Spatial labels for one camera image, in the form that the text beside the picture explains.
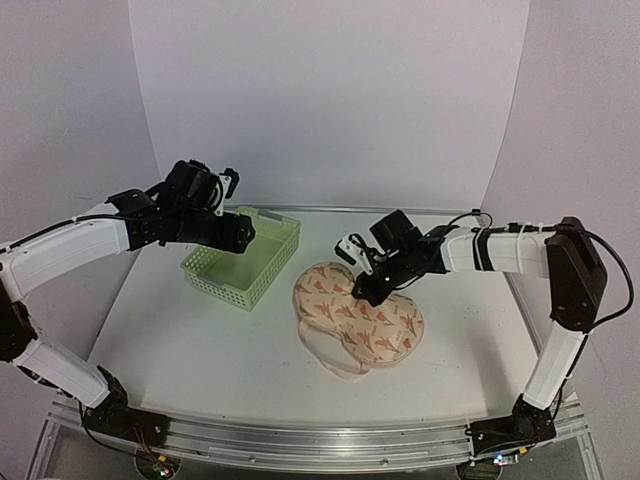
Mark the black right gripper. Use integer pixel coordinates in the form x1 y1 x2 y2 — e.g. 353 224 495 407
352 250 415 308

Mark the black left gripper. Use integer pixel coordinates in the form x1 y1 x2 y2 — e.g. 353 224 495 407
171 207 255 254

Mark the green plastic basket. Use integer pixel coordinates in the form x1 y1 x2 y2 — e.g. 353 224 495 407
181 206 301 311

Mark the floral mesh laundry bag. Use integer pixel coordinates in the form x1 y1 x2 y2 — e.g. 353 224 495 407
293 262 425 370

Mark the beige bra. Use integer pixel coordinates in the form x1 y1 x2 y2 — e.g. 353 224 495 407
297 321 370 381

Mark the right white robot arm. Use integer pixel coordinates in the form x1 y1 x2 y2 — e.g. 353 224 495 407
335 210 635 443

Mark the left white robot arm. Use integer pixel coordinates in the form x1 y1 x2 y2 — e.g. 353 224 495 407
1 160 255 437

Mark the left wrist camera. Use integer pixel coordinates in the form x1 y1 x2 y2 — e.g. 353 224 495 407
215 167 240 216

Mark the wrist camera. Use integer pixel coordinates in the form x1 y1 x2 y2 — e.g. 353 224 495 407
215 167 240 216
334 233 374 275

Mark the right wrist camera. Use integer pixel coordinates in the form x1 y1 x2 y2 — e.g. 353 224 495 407
334 233 374 275

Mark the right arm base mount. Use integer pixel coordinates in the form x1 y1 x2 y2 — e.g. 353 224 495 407
465 395 556 459

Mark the aluminium front rail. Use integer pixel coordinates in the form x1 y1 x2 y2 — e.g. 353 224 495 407
47 379 589 464

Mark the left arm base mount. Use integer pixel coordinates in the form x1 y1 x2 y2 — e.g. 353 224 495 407
81 367 170 447

